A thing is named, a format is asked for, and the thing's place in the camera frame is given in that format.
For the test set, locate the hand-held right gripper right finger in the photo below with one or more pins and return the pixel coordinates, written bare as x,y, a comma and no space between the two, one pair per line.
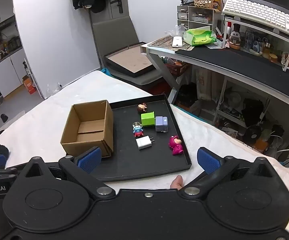
209,162

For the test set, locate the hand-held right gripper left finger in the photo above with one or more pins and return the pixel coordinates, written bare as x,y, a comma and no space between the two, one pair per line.
89,160

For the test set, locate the brown cardboard box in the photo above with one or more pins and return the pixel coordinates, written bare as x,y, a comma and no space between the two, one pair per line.
89,130

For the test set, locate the pink dinosaur figurine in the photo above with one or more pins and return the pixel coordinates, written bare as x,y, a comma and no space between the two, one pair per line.
175,146

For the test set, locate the black plastic tray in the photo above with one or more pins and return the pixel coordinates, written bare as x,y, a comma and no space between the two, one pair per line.
157,165

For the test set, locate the white plug charger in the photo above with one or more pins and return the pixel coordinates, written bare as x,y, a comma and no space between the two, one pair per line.
143,143

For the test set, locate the purple charger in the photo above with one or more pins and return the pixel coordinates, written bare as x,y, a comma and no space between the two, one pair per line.
161,124

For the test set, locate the green plastic cup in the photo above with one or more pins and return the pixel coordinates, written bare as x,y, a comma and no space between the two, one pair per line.
147,120

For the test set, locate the person's bare foot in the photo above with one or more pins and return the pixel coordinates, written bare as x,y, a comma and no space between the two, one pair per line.
177,182

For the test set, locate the black slipper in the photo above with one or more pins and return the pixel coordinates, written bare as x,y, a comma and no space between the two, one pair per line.
4,118

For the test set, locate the small black fan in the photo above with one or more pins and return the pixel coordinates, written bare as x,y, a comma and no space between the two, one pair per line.
251,134

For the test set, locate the blue and red figurine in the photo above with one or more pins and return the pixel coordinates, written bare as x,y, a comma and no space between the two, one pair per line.
137,130

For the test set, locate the brown-haired doll figurine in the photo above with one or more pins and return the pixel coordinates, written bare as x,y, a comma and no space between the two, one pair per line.
142,108

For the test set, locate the clear plastic bag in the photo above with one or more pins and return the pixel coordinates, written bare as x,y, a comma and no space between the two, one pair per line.
177,31
54,88

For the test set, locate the white cabinet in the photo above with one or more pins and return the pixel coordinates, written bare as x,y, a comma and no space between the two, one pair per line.
7,80

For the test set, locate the orange box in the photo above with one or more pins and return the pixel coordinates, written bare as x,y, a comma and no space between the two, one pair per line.
30,85

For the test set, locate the red plastic basket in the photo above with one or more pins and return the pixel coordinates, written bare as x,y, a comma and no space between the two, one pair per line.
177,68

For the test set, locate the black desk mat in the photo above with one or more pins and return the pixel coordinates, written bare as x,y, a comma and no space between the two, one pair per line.
234,62

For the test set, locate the grey metal desk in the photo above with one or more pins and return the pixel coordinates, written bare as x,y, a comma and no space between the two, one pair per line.
159,55

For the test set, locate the white oval device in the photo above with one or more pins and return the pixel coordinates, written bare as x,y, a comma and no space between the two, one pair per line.
177,41

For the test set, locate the green tissue pack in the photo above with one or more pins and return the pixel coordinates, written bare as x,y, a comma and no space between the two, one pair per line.
199,37

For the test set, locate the panda doll with hat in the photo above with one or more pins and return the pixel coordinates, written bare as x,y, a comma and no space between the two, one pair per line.
234,38

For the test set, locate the grey folding chair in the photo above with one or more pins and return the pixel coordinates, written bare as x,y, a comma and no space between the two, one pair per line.
114,35

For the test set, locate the patterned mat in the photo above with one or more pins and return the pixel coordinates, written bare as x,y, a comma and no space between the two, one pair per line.
159,42

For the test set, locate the grey drawer organizer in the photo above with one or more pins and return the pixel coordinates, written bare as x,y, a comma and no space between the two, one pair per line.
197,16

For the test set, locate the white keyboard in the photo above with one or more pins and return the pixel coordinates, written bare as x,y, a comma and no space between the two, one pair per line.
257,12

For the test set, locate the wicker basket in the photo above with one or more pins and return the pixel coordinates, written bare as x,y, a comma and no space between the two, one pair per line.
203,2

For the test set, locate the yellow printed box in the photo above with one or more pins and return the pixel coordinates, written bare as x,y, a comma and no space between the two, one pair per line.
217,1

